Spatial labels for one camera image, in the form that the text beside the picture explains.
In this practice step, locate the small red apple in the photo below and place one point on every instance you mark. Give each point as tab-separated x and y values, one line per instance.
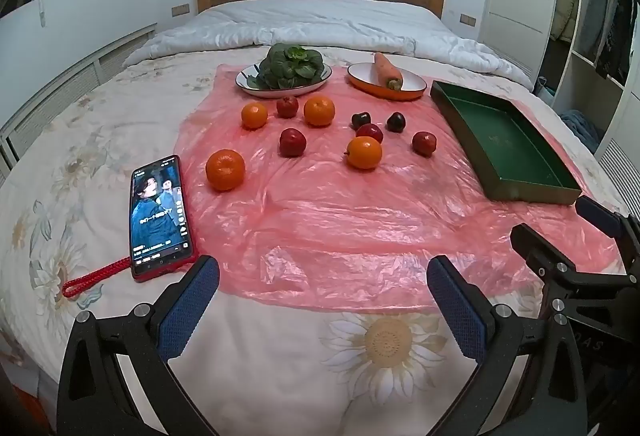
424	143
287	107
369	131
292	142

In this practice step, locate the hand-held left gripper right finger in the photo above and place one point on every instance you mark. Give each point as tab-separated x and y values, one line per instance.
457	306

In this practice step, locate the carrot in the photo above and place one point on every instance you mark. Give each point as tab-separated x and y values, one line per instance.
386	69

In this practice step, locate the white slatted wall panel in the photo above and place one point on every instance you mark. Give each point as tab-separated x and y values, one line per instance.
65	86

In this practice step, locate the wall socket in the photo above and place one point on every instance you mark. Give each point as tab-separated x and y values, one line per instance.
467	19
180	9

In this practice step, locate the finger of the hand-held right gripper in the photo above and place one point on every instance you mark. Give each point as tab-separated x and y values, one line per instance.
597	216
537	248

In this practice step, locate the blue cloth heap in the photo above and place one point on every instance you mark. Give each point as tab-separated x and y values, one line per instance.
580	129

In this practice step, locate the leafy green vegetable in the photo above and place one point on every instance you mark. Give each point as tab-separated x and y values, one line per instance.
287	66

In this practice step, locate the white duvet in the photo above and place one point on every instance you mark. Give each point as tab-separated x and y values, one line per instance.
325	21

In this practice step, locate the smartphone in red case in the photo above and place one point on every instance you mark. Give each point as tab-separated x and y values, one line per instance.
160	216

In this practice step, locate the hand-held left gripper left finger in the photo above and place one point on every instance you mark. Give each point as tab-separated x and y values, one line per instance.
192	303

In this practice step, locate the dark plum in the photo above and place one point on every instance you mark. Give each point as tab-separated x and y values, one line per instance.
396	122
361	119

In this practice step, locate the white vent panel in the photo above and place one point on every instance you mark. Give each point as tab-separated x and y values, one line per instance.
615	166

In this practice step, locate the white open shelf unit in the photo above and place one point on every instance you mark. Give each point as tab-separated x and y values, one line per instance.
575	81

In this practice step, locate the dark hanging clothes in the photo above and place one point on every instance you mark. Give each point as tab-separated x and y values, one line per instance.
610	21

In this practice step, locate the orange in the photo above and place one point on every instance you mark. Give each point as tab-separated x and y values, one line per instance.
225	170
319	111
364	152
255	115

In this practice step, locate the green metal tray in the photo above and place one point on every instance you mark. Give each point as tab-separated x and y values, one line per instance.
510	141

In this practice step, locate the white plate with dark rim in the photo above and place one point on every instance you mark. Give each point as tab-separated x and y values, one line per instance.
245	80

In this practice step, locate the pink plastic sheet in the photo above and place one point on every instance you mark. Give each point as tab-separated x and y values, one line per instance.
325	226

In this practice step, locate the orange enamel plate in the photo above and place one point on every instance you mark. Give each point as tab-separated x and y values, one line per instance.
365	76

